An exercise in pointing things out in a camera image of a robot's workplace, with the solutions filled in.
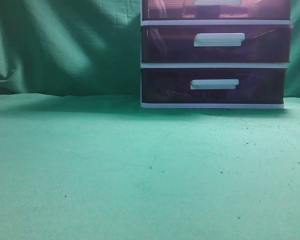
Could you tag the translucent red drawer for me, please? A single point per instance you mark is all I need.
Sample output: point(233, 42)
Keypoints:
point(216, 9)
point(174, 86)
point(216, 43)

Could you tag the green cloth backdrop and cover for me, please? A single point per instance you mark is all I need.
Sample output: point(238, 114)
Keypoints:
point(81, 160)

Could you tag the white plastic drawer cabinet frame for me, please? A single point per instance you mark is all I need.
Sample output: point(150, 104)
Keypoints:
point(210, 84)

